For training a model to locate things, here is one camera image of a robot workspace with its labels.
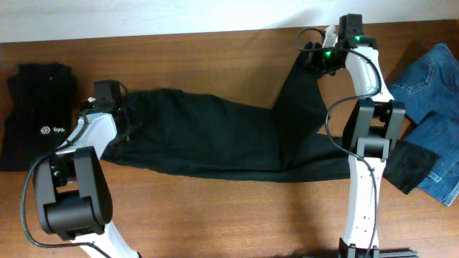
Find black pants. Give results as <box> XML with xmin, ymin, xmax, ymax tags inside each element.
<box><xmin>100</xmin><ymin>42</ymin><xmax>440</xmax><ymax>195</ymax></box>

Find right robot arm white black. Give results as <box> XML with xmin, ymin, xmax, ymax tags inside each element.
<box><xmin>308</xmin><ymin>31</ymin><xmax>405</xmax><ymax>258</ymax></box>

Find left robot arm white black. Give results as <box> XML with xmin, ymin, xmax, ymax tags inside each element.
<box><xmin>27</xmin><ymin>97</ymin><xmax>140</xmax><ymax>257</ymax></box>

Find folded black shirt with logo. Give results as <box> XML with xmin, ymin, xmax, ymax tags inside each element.
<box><xmin>1</xmin><ymin>62</ymin><xmax>77</xmax><ymax>171</ymax></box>

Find blue denim jeans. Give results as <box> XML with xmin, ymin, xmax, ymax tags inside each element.
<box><xmin>389</xmin><ymin>43</ymin><xmax>458</xmax><ymax>206</ymax></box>

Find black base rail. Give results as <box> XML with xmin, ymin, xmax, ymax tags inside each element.
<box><xmin>379</xmin><ymin>250</ymin><xmax>419</xmax><ymax>258</ymax></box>

